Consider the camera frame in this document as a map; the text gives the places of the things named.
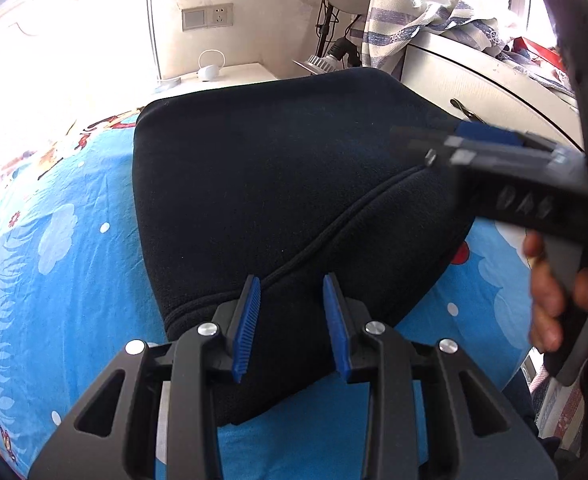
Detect black pants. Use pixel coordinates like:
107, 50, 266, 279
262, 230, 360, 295
132, 68, 472, 426

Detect right hand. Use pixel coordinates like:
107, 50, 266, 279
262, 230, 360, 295
522, 231, 588, 353

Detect white desk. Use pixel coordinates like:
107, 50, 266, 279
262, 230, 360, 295
400, 32, 583, 150

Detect blue cartoon bed sheet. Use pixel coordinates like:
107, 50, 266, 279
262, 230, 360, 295
0, 119, 530, 479

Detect striped blue white cloth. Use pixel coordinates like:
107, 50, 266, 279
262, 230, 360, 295
361, 0, 514, 74

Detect small silver fan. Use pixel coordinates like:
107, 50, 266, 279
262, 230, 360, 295
294, 37, 362, 75

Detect white nightstand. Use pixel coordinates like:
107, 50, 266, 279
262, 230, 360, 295
154, 63, 277, 96

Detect white charger with cable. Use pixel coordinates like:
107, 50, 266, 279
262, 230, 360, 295
197, 49, 227, 82

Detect wall switch socket plate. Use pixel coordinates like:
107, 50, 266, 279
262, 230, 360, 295
181, 3, 234, 32

